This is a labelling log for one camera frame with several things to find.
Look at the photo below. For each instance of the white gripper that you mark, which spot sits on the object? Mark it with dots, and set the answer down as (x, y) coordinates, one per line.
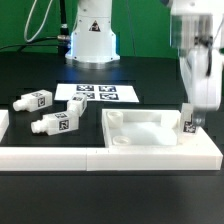
(201, 72)

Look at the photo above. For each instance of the white square tabletop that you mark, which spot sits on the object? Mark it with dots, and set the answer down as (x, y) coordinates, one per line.
(142, 128)

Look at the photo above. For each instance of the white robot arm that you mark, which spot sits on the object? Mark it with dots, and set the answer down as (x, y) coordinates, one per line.
(196, 31)

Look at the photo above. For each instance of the white U-shaped fence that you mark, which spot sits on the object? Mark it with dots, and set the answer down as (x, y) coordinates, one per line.
(192, 153)

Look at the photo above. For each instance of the white paper with tags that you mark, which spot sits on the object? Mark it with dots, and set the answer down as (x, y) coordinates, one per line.
(94, 92)

